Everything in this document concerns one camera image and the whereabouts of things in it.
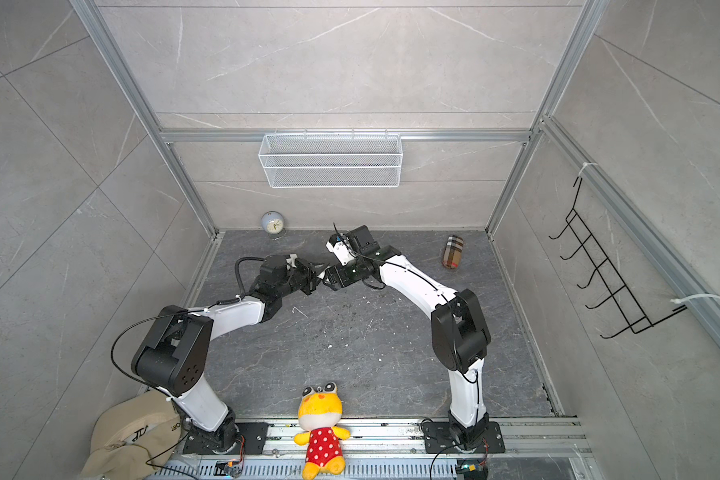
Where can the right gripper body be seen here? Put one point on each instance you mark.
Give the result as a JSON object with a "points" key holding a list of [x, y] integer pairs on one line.
{"points": [[349, 274]]}

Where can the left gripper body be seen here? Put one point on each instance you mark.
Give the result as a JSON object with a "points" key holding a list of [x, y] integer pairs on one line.
{"points": [[302, 277]]}

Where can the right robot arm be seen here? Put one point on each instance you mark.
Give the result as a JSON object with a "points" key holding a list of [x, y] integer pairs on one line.
{"points": [[459, 331]]}

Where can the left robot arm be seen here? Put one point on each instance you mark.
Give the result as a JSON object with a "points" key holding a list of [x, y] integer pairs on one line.
{"points": [[173, 354]]}

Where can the small round clock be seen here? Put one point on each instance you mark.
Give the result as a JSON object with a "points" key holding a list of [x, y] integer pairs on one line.
{"points": [[273, 223]]}

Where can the plaid cylindrical can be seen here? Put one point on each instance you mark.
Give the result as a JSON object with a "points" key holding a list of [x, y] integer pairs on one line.
{"points": [[452, 254]]}

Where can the yellow frog plush toy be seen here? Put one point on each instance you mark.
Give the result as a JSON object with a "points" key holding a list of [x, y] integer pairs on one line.
{"points": [[319, 414]]}

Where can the beige cap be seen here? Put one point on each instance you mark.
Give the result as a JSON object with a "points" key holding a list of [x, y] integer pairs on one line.
{"points": [[132, 439]]}

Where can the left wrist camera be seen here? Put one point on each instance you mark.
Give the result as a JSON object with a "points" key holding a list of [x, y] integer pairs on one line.
{"points": [[292, 260]]}

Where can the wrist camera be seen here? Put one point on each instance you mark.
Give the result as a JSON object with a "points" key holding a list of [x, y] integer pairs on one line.
{"points": [[292, 260], [340, 249]]}

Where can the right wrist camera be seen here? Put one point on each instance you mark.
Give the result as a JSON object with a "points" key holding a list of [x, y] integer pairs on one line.
{"points": [[340, 249]]}

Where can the white wire mesh basket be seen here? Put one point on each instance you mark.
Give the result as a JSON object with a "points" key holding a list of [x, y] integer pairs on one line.
{"points": [[331, 160]]}

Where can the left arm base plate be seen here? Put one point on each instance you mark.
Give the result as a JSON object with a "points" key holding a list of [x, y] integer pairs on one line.
{"points": [[251, 436]]}

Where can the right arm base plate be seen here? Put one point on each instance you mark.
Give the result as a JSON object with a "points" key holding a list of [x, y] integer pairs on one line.
{"points": [[446, 437]]}

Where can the black wall hook rack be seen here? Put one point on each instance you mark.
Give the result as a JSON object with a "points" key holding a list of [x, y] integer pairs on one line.
{"points": [[634, 317]]}

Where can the aluminium rail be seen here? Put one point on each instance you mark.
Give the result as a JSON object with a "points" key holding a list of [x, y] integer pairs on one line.
{"points": [[407, 437]]}

